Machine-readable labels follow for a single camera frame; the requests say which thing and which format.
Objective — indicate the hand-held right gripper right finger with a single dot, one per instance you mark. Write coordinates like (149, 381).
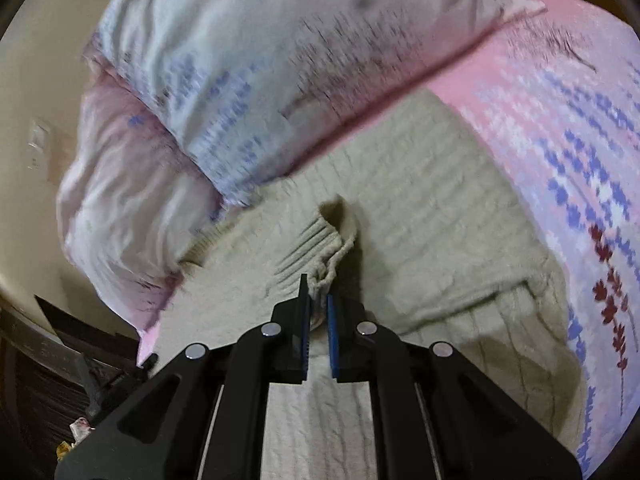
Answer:
(332, 340)

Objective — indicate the white wall switch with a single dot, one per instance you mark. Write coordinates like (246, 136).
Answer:
(38, 149)

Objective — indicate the white floral pillow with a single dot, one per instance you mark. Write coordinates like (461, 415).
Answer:
(260, 75)

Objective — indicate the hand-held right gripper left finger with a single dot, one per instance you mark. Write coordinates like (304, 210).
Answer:
(303, 340)

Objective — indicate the pink floral bed sheet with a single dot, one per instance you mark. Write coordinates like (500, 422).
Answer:
(565, 160)

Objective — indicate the pink pillow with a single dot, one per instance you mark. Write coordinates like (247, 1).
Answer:
(120, 200)

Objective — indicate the dark bedside furniture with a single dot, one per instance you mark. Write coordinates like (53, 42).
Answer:
(50, 380)

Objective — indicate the beige knit sweater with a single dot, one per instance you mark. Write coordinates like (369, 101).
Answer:
(430, 240)

